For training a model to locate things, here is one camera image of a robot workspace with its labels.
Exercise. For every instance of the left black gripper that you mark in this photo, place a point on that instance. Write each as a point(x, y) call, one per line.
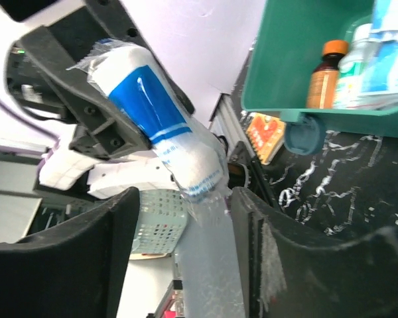
point(48, 90)

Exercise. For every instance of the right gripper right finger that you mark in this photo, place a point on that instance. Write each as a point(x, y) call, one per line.
point(289, 270)

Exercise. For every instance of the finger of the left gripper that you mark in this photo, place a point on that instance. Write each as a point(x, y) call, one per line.
point(142, 49)

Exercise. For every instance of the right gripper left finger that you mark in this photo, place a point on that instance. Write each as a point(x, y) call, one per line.
point(74, 269)

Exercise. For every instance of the blue white spray bottle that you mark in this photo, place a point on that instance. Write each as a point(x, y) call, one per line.
point(189, 151)

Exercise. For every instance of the teal medicine kit box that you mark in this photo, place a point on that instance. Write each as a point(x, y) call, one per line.
point(287, 50)

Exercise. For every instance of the white green bottle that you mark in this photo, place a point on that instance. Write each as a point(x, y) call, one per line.
point(351, 68)

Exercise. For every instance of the brown medicine bottle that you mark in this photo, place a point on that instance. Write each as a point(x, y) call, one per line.
point(324, 77)

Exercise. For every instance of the white blue gauze packet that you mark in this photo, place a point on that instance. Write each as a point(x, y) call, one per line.
point(379, 79)

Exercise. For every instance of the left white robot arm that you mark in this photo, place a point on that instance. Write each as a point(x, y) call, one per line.
point(96, 158)

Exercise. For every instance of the orange card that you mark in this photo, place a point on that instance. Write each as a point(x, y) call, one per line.
point(265, 134)

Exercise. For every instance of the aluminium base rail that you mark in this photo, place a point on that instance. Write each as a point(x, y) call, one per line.
point(225, 122)

